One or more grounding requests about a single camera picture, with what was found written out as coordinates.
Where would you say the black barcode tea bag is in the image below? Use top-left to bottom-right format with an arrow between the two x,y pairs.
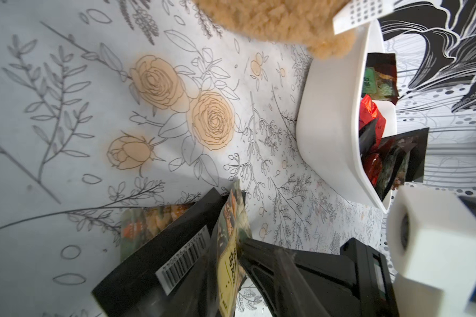
92,189 -> 227,316

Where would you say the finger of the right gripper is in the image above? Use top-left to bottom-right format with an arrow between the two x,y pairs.
237,239 -> 329,316

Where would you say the yellow label tea bag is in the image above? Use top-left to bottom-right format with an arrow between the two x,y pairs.
120,203 -> 194,262
207,180 -> 252,316

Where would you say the white plastic storage box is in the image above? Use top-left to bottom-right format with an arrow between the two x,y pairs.
296,21 -> 392,213

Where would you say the brown teddy bear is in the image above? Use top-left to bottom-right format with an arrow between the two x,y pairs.
194,0 -> 356,59

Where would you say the red foil tea bag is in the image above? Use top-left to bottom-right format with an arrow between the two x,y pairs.
358,95 -> 386,155

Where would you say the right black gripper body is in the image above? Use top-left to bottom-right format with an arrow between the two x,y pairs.
295,238 -> 399,316

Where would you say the green label tea bag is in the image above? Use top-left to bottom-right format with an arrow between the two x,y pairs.
361,53 -> 399,105

